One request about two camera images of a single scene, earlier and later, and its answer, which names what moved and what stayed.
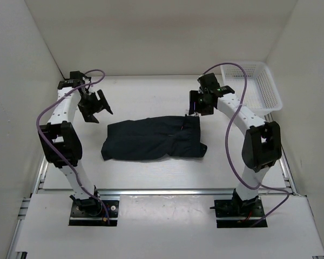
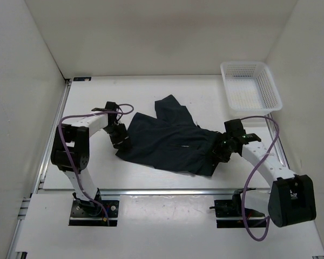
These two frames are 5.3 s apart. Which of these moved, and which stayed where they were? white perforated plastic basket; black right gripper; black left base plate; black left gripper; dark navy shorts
Moved: dark navy shorts; black right gripper; black left gripper
Stayed: white perforated plastic basket; black left base plate
